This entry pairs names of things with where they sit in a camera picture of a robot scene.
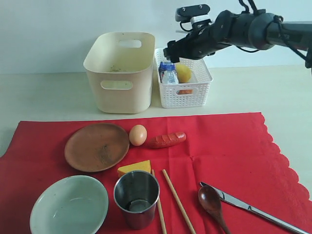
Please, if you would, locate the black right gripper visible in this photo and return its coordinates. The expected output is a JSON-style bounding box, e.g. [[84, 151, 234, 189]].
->
[[163, 27, 221, 63]]

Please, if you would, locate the blue white milk carton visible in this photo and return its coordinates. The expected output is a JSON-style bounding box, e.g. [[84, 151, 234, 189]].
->
[[158, 61, 179, 85]]

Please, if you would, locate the yellow lemon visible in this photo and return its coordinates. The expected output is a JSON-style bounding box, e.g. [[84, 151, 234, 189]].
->
[[175, 63, 192, 83]]

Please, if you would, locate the orange fried chicken piece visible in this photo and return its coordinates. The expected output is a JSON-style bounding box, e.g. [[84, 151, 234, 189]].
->
[[177, 90, 193, 95]]

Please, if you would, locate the brown egg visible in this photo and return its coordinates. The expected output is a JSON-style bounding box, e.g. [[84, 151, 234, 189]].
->
[[129, 125, 147, 146]]

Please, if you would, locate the red sausage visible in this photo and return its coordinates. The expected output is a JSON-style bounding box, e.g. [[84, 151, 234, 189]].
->
[[147, 132, 187, 149]]

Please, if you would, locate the orange cheese wedge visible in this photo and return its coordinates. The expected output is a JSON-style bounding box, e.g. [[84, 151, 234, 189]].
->
[[117, 160, 151, 178]]

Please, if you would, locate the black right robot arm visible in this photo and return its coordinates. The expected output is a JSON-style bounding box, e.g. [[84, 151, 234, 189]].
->
[[163, 0, 312, 69]]

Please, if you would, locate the white perforated plastic basket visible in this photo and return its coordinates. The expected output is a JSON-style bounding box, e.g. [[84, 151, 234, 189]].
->
[[157, 58, 213, 109]]

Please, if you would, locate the cream plastic bin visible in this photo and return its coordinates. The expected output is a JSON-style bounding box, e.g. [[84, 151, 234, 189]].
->
[[83, 32, 155, 114]]

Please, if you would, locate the brown wooden plate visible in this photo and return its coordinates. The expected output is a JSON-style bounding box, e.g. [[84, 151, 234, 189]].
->
[[64, 123, 130, 173]]

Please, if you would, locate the right wooden chopstick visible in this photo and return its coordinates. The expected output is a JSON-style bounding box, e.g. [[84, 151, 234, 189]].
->
[[162, 169, 196, 234]]

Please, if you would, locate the wooden chopstick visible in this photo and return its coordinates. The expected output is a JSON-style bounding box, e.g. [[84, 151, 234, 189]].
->
[[151, 169, 168, 234], [162, 169, 196, 234]]

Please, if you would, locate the stainless steel cup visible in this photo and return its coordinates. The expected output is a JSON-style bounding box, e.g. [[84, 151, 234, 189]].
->
[[113, 170, 160, 230]]

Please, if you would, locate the left wooden chopstick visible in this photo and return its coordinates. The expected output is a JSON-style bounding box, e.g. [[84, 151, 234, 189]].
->
[[151, 169, 168, 234]]

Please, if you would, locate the dark wooden spoon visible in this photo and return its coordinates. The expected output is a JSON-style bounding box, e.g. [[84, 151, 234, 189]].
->
[[198, 185, 231, 234]]

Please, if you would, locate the silver table knife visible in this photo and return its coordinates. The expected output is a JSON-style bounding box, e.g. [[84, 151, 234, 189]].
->
[[199, 182, 308, 234]]

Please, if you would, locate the pale green ceramic bowl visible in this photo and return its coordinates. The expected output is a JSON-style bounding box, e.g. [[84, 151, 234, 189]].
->
[[30, 175, 109, 234]]

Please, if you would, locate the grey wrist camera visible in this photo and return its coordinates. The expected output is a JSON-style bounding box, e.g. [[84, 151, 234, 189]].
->
[[175, 4, 210, 23]]

